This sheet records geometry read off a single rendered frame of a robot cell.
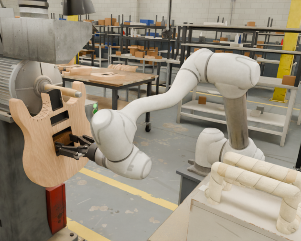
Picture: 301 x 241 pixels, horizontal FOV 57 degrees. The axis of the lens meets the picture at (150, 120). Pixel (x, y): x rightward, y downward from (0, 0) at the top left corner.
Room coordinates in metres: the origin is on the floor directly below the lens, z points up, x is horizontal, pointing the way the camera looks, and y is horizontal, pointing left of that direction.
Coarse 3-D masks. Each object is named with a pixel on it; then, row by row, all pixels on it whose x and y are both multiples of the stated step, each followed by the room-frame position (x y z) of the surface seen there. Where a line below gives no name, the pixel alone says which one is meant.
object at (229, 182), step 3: (225, 159) 0.68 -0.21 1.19; (225, 162) 0.68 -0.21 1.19; (228, 162) 0.67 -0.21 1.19; (231, 165) 0.67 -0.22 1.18; (234, 165) 0.67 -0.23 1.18; (225, 180) 0.67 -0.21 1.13; (228, 180) 0.67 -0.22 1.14; (231, 180) 0.67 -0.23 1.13; (228, 183) 0.67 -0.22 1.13; (231, 183) 0.67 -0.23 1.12; (225, 186) 0.67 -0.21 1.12; (228, 186) 0.67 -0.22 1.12; (231, 186) 0.68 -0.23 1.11; (222, 189) 0.67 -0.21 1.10; (225, 189) 0.67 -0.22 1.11; (228, 189) 0.67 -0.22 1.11
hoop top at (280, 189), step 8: (216, 168) 0.60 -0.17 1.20; (224, 168) 0.60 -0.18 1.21; (232, 168) 0.59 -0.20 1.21; (224, 176) 0.59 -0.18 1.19; (232, 176) 0.58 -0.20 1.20; (240, 176) 0.57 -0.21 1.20; (248, 176) 0.56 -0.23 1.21; (256, 176) 0.56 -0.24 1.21; (264, 176) 0.56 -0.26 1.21; (248, 184) 0.56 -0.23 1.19; (256, 184) 0.55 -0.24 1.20; (264, 184) 0.54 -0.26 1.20; (272, 184) 0.53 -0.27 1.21; (280, 184) 0.53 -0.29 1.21; (288, 184) 0.53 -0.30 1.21; (272, 192) 0.53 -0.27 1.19; (280, 192) 0.52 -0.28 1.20; (288, 192) 0.51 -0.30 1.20; (296, 192) 0.51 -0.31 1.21
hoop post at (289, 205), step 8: (288, 200) 0.51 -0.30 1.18; (296, 200) 0.51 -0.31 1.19; (280, 208) 0.52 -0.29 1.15; (288, 208) 0.51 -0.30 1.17; (296, 208) 0.51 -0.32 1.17; (280, 216) 0.52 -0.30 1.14; (288, 216) 0.51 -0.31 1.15; (280, 224) 0.51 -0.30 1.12; (280, 232) 0.51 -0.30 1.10; (288, 232) 0.51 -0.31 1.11
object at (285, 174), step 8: (232, 152) 0.68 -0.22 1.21; (232, 160) 0.66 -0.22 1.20; (240, 160) 0.65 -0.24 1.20; (248, 160) 0.65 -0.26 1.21; (256, 160) 0.64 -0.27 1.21; (248, 168) 0.64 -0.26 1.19; (256, 168) 0.63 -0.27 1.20; (264, 168) 0.62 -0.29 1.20; (272, 168) 0.61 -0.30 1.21; (280, 168) 0.61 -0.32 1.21; (288, 168) 0.60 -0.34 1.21; (272, 176) 0.61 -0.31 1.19; (280, 176) 0.60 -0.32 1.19; (288, 176) 0.59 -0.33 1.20; (296, 176) 0.58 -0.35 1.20
